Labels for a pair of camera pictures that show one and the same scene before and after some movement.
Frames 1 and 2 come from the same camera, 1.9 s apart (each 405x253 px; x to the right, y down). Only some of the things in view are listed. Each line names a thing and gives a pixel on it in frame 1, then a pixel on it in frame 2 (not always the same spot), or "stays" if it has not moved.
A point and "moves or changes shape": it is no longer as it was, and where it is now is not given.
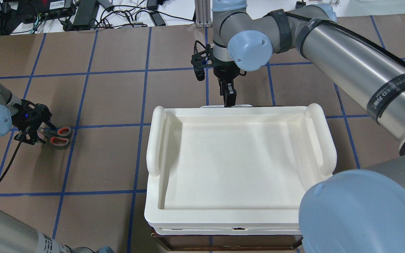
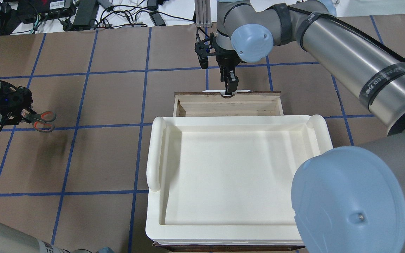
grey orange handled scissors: x=59 y=136 moves or changes shape
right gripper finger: x=230 y=96 to x=232 y=84
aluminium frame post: x=203 y=10 stays
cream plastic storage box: x=233 y=169 stays
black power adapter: x=86 y=12 stays
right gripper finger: x=222 y=88 to x=224 y=74
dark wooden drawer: x=183 y=242 to x=187 y=104
